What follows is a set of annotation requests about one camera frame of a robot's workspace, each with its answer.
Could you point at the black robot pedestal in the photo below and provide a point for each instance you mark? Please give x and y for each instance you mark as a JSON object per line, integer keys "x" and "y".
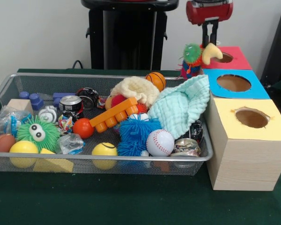
{"x": 121, "y": 35}

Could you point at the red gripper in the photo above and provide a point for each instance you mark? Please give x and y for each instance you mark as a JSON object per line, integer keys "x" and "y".
{"x": 208, "y": 12}

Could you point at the green fuzzy ball with eyes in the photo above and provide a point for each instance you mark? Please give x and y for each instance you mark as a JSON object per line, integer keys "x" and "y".
{"x": 37, "y": 133}

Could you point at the wooden box with three holes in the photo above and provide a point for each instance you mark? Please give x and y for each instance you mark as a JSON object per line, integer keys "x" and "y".
{"x": 248, "y": 164}

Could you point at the yellow smiley ball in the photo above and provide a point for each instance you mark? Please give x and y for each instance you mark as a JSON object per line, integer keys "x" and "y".
{"x": 105, "y": 148}

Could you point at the shallow metal mesh bin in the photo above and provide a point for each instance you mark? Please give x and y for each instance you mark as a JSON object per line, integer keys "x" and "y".
{"x": 201, "y": 161}

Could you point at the orange ball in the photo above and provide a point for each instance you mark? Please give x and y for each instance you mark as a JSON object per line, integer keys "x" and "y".
{"x": 83, "y": 128}

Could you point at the blue fuzzy ball with eyes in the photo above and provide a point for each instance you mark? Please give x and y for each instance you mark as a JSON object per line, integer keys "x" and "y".
{"x": 133, "y": 133}

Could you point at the yellow plush toy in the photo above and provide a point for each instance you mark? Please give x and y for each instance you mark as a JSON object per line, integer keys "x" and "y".
{"x": 212, "y": 52}

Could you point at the small orange basketball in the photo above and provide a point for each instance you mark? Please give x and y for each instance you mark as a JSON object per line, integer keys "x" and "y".
{"x": 155, "y": 80}

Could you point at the orange plastic toy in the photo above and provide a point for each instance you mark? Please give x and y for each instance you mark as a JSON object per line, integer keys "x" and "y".
{"x": 114, "y": 114}

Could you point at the white baseball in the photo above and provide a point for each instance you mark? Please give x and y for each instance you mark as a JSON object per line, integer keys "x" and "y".
{"x": 160, "y": 143}

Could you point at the multicolour spiky creature toy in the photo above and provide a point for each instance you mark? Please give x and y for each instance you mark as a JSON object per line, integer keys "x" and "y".
{"x": 190, "y": 54}

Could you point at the cream cloth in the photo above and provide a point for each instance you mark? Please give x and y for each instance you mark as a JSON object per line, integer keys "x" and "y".
{"x": 135, "y": 89}

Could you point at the mint green cloth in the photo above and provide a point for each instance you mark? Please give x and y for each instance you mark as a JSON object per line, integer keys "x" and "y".
{"x": 178, "y": 110}

